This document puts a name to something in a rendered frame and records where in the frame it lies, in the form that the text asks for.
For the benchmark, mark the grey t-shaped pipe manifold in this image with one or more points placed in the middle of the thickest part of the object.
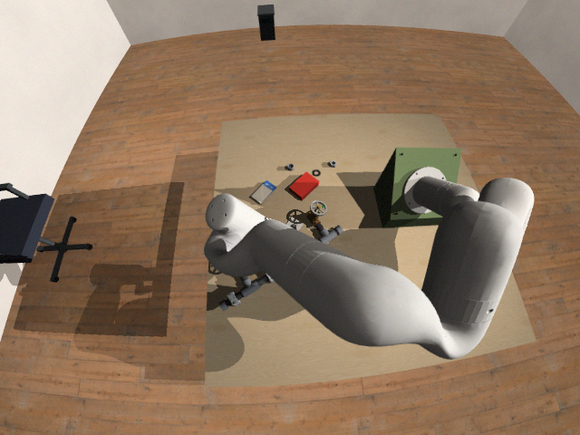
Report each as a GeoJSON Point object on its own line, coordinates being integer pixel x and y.
{"type": "Point", "coordinates": [250, 287]}

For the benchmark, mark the dark red flat block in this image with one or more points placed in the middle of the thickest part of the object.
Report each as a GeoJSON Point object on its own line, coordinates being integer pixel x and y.
{"type": "Point", "coordinates": [304, 186]}

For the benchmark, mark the white square tag on silver chain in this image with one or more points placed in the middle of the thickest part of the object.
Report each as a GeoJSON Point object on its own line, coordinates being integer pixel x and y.
{"type": "Point", "coordinates": [293, 222]}

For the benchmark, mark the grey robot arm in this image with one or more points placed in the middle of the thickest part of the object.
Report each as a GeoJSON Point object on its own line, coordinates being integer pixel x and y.
{"type": "Point", "coordinates": [473, 253]}

